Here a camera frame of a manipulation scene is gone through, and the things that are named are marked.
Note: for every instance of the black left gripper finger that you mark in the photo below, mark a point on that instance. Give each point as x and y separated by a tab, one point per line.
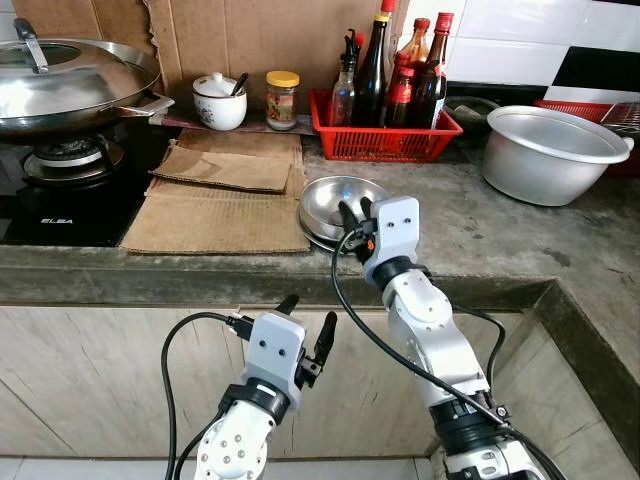
288	304
326	338

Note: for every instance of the clear bottle black spout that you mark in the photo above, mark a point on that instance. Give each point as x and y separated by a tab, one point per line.
345	95

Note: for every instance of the glass jar yellow lid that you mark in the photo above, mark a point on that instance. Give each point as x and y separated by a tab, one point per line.
283	100

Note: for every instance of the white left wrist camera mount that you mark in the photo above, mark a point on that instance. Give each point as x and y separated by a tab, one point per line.
272	345

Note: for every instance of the small folded cardboard piece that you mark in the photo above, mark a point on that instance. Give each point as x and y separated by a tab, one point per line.
225	170

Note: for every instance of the brown bottle red cap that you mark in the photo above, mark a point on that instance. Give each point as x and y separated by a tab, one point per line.
415	45

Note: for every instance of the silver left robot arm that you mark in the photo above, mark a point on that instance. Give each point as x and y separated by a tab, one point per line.
235	445

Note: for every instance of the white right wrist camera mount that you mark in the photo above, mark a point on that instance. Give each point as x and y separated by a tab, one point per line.
395	225

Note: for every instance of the red plastic bottle basket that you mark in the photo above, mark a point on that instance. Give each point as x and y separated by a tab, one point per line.
380	142

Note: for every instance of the black gas stove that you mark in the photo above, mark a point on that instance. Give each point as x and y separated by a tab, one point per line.
60	215

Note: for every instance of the tall dark sauce bottle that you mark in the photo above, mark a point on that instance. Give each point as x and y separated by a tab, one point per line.
372	70

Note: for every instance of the brown cardboard wall sheet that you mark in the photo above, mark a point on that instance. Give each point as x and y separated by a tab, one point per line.
250	35

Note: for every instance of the shallow stainless steel bowl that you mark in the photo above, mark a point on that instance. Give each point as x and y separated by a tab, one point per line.
318	240
335	200

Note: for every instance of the dark grey round bowl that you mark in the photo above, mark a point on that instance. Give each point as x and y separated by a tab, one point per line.
470	108

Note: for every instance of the steel wok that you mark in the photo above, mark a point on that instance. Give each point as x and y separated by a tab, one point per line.
100	120

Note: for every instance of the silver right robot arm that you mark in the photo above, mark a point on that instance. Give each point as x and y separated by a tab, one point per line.
430	340

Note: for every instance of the dark labelled bottle red cap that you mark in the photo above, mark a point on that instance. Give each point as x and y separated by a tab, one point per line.
433	85

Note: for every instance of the large aluminium pot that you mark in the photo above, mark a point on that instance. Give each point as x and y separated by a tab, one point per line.
545	165

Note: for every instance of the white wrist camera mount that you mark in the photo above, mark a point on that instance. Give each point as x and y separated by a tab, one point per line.
272	345
395	225

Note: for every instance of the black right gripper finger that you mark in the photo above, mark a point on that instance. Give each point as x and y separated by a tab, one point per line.
367	209
349	220

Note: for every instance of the flat red plastic basket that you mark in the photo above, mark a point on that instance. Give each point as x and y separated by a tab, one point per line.
570	106

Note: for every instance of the large corrugated cardboard mat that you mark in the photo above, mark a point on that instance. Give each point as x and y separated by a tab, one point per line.
220	225

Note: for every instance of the steel wok lid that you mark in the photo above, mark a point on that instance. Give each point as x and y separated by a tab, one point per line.
70	80

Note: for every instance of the small red labelled bottle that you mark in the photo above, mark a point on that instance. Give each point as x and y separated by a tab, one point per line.
400	95

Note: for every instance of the white ceramic lidded jar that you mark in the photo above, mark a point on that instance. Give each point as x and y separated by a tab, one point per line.
215	108

